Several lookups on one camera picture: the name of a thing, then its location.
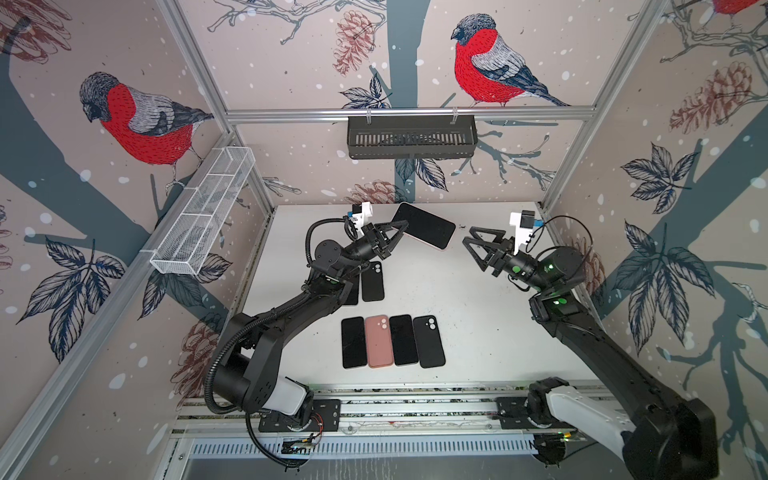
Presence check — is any black hanging wire basket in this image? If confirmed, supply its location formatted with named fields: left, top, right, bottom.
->
left=347, top=115, right=478, bottom=160

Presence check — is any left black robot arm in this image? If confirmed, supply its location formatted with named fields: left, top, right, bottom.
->
left=203, top=217, right=408, bottom=427

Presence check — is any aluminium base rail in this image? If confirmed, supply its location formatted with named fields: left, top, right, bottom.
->
left=173, top=383, right=655, bottom=439

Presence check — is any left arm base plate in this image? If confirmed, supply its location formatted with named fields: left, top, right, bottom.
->
left=258, top=399, right=341, bottom=433

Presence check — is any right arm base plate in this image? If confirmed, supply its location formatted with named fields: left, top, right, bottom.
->
left=495, top=396, right=568, bottom=430

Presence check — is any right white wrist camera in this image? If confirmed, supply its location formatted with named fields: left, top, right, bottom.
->
left=509, top=210, right=543, bottom=253

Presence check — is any light pink phone case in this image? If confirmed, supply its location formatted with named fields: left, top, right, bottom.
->
left=391, top=202, right=458, bottom=251

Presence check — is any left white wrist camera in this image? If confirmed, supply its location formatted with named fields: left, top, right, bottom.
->
left=347, top=202, right=373, bottom=233

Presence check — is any white mesh wall tray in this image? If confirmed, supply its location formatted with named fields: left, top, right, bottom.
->
left=150, top=146, right=255, bottom=275

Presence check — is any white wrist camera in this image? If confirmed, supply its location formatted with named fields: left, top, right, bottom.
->
left=347, top=202, right=373, bottom=233
left=509, top=210, right=543, bottom=253

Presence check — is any black phone case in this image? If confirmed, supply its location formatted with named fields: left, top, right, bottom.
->
left=413, top=315, right=446, bottom=369
left=360, top=261, right=385, bottom=302

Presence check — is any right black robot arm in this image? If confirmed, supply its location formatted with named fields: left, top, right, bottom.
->
left=462, top=227, right=719, bottom=479

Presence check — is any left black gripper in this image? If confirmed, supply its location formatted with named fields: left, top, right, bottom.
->
left=336, top=223, right=406, bottom=282

